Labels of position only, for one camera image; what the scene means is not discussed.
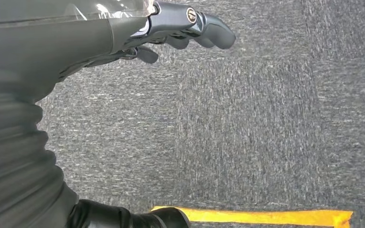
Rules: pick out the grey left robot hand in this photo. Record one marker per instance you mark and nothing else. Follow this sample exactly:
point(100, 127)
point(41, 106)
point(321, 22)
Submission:
point(59, 44)

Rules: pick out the yellow floor tape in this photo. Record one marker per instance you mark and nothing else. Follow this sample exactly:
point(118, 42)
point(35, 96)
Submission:
point(264, 217)

